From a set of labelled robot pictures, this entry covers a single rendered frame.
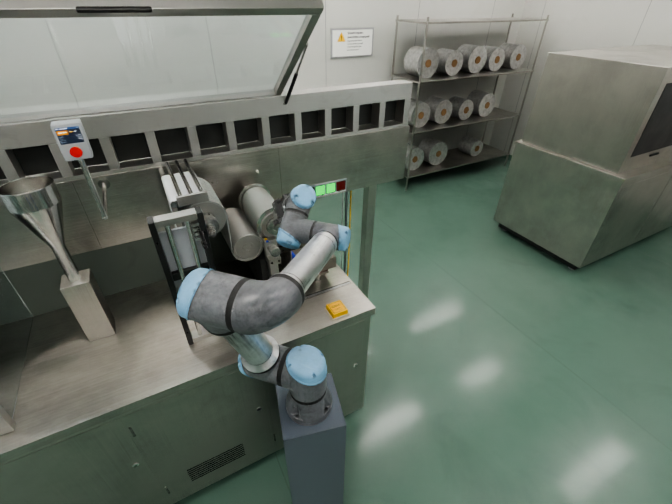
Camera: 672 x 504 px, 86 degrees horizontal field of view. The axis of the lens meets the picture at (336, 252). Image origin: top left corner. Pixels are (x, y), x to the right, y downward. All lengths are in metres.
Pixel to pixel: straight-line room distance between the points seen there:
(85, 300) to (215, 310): 0.88
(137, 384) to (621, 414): 2.57
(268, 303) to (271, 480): 1.53
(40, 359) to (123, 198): 0.66
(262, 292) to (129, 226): 1.07
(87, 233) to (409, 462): 1.87
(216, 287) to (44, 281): 1.18
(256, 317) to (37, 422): 0.97
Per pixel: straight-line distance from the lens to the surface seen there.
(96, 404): 1.50
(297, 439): 1.25
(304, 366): 1.09
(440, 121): 4.89
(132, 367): 1.55
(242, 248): 1.47
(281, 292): 0.75
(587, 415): 2.75
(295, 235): 1.08
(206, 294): 0.77
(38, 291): 1.90
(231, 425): 1.77
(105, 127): 1.59
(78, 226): 1.73
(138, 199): 1.68
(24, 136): 1.62
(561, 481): 2.44
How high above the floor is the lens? 1.99
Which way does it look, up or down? 35 degrees down
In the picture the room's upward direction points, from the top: straight up
